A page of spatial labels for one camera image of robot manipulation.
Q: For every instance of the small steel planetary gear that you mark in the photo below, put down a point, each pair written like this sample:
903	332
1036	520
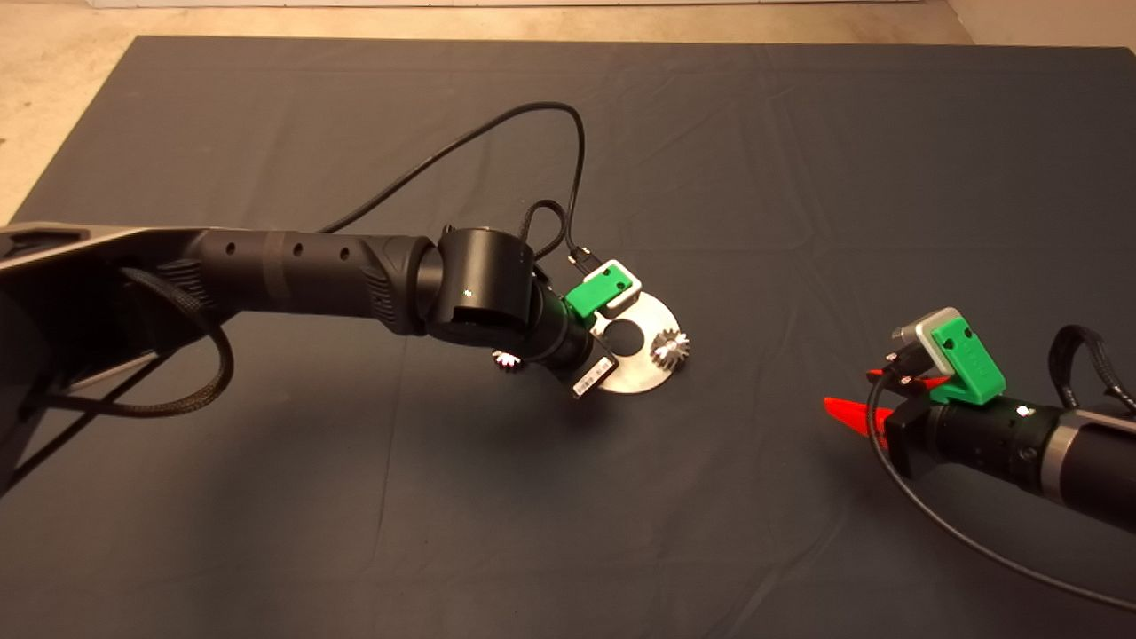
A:
670	349
506	360

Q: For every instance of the dark grey table cloth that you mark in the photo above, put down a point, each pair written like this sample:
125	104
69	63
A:
266	133

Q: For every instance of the round metal carrier plate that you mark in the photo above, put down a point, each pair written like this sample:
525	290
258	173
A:
643	377

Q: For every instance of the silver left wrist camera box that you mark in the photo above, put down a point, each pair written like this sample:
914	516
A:
634	282

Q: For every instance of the green right camera mount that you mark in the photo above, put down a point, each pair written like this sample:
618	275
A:
967	364

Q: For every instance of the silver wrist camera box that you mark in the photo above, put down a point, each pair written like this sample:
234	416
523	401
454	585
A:
634	282
919	335

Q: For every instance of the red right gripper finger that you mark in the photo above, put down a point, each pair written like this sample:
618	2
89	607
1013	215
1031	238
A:
883	374
848	413

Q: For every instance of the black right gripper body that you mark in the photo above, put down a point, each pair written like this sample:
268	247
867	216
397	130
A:
976	439

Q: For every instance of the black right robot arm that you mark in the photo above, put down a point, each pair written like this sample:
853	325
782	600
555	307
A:
1100	470

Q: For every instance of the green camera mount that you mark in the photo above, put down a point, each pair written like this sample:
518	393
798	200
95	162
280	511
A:
967	364
596	291

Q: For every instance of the braided black harness loop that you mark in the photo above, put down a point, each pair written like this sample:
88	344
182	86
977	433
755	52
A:
226	364

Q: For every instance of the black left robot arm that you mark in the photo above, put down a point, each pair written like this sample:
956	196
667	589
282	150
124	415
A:
302	266

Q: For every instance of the green left camera mount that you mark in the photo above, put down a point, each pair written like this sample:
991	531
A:
596	291

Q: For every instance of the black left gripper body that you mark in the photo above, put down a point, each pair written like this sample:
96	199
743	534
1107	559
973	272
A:
568	346

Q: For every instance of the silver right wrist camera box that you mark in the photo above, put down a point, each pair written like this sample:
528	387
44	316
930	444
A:
919	335

